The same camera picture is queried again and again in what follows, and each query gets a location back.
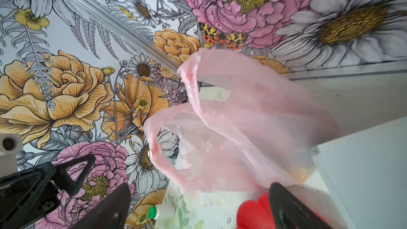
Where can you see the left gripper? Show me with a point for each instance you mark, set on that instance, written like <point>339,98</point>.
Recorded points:
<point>29,195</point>

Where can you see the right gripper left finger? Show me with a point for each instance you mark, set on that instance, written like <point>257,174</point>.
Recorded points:
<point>110,213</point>

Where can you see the red flower-shaped plate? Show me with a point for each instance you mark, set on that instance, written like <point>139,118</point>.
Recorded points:
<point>257,214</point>

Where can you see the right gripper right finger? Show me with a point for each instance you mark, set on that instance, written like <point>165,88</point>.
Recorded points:
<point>290,213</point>

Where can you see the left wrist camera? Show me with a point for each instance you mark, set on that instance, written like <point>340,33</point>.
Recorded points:
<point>10,146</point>

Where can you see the pink plastic bag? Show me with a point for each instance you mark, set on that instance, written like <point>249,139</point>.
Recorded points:
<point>243,128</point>

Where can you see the green capped white bottle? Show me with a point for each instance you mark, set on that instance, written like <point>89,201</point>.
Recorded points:
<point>161,212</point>

